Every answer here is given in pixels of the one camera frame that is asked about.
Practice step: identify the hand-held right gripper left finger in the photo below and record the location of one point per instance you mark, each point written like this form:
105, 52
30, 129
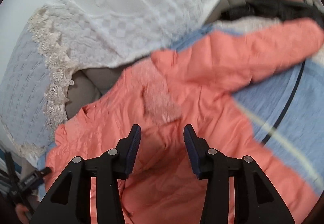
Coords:
135, 143

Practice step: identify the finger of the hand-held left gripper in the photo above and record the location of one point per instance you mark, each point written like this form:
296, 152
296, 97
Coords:
44, 171

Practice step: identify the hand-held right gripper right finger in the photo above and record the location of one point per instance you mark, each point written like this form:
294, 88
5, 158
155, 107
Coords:
189, 143

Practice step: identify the coral puffer jacket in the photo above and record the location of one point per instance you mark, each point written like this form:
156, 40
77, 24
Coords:
207, 74

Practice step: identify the grey sofa cushion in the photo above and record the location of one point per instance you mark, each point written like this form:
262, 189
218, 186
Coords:
232, 1
86, 87

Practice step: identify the light blue lace-trimmed cover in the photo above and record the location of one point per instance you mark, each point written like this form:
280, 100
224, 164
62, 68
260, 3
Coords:
20, 82

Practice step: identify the blue checked sheet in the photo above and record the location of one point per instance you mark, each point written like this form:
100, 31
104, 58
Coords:
278, 102

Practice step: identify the white textured sofa cover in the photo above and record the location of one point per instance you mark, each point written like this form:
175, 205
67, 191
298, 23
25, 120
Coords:
126, 11

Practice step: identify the beige patterned cloth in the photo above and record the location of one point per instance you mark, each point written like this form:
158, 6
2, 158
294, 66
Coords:
250, 23

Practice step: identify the dark cloth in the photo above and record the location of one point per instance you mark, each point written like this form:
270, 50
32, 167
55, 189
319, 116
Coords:
273, 7

